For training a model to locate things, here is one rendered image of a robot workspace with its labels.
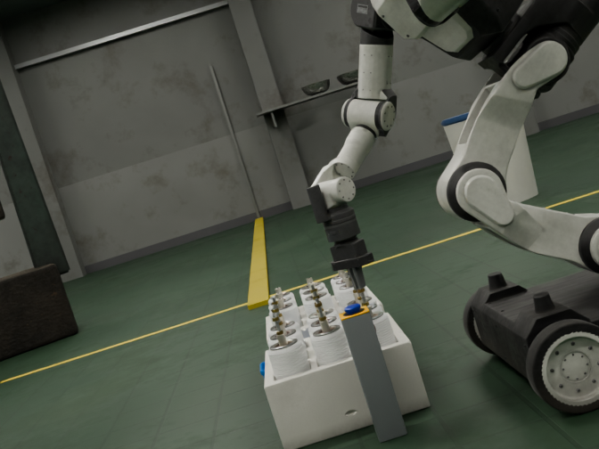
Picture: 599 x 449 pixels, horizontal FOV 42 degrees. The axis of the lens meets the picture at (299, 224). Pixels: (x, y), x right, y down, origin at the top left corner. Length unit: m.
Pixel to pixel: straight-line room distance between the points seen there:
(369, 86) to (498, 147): 0.41
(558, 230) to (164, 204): 9.80
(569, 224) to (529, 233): 0.11
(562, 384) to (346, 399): 0.55
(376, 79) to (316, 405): 0.87
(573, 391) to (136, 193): 10.08
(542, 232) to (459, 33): 0.51
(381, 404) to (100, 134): 10.00
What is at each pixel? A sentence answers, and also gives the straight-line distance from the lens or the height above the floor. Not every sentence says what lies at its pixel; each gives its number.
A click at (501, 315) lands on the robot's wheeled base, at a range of 1.99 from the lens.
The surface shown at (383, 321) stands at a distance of 2.04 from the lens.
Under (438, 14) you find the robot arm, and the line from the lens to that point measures 1.59.
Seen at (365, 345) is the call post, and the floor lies 0.24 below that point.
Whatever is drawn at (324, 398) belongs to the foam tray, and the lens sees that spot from 2.03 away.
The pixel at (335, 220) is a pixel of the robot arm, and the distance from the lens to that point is 1.99.
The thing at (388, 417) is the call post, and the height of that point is 0.05.
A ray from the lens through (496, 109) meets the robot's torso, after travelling 1.92.
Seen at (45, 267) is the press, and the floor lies 0.50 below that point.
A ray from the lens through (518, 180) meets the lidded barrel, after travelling 5.23.
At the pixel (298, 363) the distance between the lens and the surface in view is 2.04.
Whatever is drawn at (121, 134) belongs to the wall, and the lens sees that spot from 11.60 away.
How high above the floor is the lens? 0.71
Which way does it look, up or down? 5 degrees down
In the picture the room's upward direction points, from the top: 17 degrees counter-clockwise
